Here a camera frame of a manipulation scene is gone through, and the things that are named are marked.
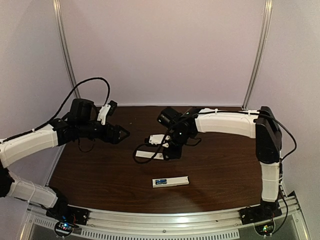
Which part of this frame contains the white remote control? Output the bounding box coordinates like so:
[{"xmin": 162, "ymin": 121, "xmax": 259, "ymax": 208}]
[{"xmin": 152, "ymin": 176, "xmax": 190, "ymax": 188}]

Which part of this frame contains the blue AAA battery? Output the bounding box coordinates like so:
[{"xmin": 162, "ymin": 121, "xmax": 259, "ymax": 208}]
[{"xmin": 155, "ymin": 179, "xmax": 167, "ymax": 185}]

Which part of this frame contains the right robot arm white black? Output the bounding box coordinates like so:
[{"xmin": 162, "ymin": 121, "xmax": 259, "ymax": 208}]
[{"xmin": 149, "ymin": 106, "xmax": 282, "ymax": 209}]

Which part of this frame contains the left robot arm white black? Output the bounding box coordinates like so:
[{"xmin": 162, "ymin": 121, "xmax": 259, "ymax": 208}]
[{"xmin": 0, "ymin": 98, "xmax": 130, "ymax": 209}]

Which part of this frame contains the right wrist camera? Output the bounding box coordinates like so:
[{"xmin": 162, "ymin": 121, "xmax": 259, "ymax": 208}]
[{"xmin": 145, "ymin": 134, "xmax": 171, "ymax": 148}]

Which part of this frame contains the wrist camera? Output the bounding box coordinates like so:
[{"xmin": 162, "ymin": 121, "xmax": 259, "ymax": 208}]
[
  {"xmin": 145, "ymin": 134, "xmax": 171, "ymax": 148},
  {"xmin": 97, "ymin": 100, "xmax": 118, "ymax": 126}
]

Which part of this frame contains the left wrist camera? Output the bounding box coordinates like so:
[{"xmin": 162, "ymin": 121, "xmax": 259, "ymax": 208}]
[{"xmin": 97, "ymin": 100, "xmax": 118, "ymax": 126}]

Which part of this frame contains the right black braided cable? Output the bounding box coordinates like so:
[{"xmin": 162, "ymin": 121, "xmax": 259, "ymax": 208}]
[{"xmin": 131, "ymin": 112, "xmax": 298, "ymax": 165}]

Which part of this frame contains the black braided cable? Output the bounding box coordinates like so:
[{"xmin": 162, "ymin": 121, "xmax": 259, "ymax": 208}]
[
  {"xmin": 0, "ymin": 76, "xmax": 111, "ymax": 143},
  {"xmin": 131, "ymin": 112, "xmax": 298, "ymax": 165}
]

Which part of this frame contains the left black braided cable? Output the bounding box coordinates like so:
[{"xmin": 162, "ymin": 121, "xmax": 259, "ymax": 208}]
[{"xmin": 0, "ymin": 76, "xmax": 111, "ymax": 143}]

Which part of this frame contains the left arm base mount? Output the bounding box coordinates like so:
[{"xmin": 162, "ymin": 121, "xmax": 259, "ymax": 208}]
[{"xmin": 42, "ymin": 204, "xmax": 90, "ymax": 239}]

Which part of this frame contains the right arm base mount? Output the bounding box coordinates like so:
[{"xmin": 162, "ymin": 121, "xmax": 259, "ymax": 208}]
[{"xmin": 239, "ymin": 205, "xmax": 282, "ymax": 237}]

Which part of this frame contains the right aluminium frame post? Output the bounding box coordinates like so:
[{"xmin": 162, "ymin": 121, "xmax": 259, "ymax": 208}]
[{"xmin": 242, "ymin": 0, "xmax": 273, "ymax": 110}]

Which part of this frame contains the aluminium frame post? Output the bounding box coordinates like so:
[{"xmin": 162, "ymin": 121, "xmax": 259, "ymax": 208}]
[
  {"xmin": 242, "ymin": 0, "xmax": 273, "ymax": 110},
  {"xmin": 52, "ymin": 0, "xmax": 77, "ymax": 88}
]

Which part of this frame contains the left aluminium frame post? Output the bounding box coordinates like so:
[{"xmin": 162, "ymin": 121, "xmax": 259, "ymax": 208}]
[{"xmin": 52, "ymin": 0, "xmax": 77, "ymax": 88}]

